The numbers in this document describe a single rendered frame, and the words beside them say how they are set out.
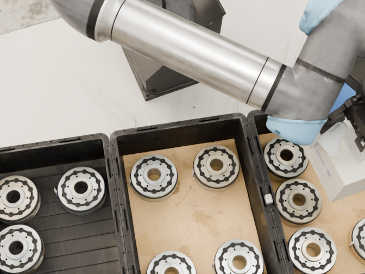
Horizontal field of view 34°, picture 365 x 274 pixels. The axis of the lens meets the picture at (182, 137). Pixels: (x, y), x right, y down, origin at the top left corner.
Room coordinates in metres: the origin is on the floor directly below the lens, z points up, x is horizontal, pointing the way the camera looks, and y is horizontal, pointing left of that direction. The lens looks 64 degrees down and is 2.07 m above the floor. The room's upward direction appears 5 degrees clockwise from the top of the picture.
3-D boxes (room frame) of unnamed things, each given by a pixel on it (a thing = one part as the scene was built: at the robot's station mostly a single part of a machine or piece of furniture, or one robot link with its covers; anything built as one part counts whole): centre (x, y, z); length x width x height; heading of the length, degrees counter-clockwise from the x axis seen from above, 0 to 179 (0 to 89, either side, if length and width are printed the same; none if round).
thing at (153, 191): (0.48, 0.05, 0.86); 0.10 x 0.10 x 0.01
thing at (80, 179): (0.44, 0.21, 0.86); 0.05 x 0.05 x 0.01
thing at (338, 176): (0.50, -0.29, 1.09); 0.20 x 0.12 x 0.09; 26
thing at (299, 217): (0.45, -0.26, 0.86); 0.10 x 0.10 x 0.01
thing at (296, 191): (0.45, -0.26, 0.86); 0.05 x 0.05 x 0.01
